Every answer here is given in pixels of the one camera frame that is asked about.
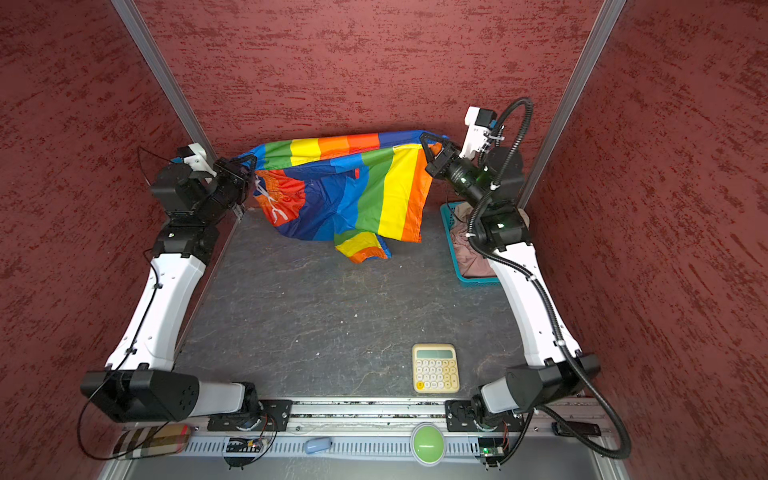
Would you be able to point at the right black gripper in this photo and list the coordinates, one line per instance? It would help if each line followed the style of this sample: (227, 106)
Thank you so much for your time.
(442, 164)

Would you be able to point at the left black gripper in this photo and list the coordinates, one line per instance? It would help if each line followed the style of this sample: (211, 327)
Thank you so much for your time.
(229, 168)

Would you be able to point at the teal plastic basket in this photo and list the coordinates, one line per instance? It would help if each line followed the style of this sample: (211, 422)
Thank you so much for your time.
(452, 213)

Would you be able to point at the rainbow striped shorts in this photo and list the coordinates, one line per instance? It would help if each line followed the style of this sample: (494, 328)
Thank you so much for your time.
(356, 191)

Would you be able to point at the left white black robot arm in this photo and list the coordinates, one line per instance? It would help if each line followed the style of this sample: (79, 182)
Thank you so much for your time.
(139, 382)

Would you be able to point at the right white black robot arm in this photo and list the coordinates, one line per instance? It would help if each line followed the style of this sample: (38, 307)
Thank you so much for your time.
(555, 366)

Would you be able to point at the beige shorts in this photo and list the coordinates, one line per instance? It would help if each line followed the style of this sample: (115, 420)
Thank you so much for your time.
(524, 218)

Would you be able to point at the pink shorts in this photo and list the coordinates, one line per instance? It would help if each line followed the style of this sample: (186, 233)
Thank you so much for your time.
(471, 265)

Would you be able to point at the cream yellow calculator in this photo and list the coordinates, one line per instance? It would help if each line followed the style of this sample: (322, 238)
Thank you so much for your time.
(435, 369)

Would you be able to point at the left small circuit board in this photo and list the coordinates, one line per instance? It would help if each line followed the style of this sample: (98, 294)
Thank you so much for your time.
(241, 452)

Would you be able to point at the small circuit board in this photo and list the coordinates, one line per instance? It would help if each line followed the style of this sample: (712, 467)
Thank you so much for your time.
(241, 452)
(491, 451)

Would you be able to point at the small blue grey eraser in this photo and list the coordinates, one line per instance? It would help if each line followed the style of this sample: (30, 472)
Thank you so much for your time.
(317, 445)

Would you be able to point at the plaid glasses case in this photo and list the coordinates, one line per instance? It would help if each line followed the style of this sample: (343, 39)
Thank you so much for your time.
(155, 441)

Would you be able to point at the green round push button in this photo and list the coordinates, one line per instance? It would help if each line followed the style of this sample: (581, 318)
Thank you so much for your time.
(428, 445)

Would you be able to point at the right small circuit board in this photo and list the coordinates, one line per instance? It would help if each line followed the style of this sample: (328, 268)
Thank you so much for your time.
(491, 451)

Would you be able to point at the black remote device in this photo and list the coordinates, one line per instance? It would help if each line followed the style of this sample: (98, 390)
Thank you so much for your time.
(568, 428)

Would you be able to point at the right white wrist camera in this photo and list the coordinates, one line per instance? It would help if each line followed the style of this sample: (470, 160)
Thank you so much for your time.
(479, 122)

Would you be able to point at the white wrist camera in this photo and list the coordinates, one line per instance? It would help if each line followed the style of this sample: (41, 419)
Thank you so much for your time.
(479, 122)
(195, 156)

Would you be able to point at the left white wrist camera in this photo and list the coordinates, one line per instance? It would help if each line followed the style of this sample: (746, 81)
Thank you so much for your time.
(195, 156)

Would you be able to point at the left aluminium corner post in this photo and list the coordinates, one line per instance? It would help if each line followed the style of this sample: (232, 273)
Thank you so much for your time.
(139, 31)

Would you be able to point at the aluminium corner post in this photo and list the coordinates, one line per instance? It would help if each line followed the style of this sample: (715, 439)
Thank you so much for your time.
(139, 31)
(601, 30)

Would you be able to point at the right aluminium corner post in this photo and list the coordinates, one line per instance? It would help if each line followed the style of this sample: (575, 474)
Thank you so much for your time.
(601, 30)

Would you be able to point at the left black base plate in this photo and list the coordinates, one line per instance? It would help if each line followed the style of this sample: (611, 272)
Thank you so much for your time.
(266, 415)

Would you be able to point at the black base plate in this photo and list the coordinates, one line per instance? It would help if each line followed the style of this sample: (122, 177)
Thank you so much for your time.
(473, 416)
(266, 415)

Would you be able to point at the aluminium front rail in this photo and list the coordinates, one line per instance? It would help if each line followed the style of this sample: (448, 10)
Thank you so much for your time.
(379, 429)

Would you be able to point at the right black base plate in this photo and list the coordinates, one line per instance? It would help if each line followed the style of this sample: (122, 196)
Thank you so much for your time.
(473, 416)

